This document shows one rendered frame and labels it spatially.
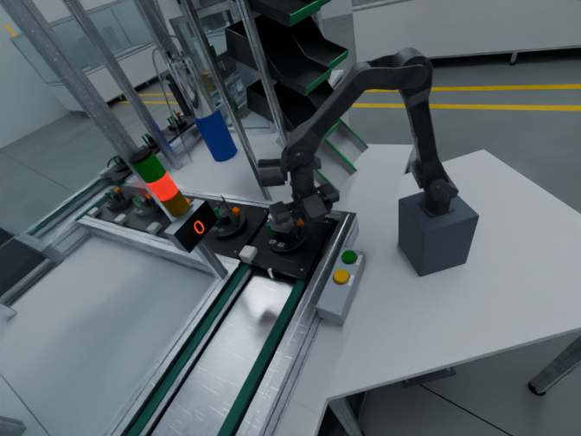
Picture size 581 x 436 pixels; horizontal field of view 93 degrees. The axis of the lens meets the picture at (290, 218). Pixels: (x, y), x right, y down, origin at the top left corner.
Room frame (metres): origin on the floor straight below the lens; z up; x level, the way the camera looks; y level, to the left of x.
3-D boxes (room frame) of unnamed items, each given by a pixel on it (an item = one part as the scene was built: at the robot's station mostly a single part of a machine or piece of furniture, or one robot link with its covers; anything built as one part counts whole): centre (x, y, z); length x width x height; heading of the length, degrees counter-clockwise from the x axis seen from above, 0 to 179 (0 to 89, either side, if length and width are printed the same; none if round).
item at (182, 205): (0.57, 0.25, 1.29); 0.05 x 0.05 x 0.05
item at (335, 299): (0.43, -0.08, 0.93); 0.21 x 0.07 x 0.06; 139
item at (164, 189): (0.57, 0.25, 1.34); 0.05 x 0.05 x 0.05
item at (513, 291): (0.52, -0.37, 0.84); 0.90 x 0.70 x 0.03; 86
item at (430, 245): (0.47, -0.37, 0.96); 0.14 x 0.14 x 0.20; 86
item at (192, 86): (1.61, 0.24, 1.32); 0.14 x 0.14 x 0.38
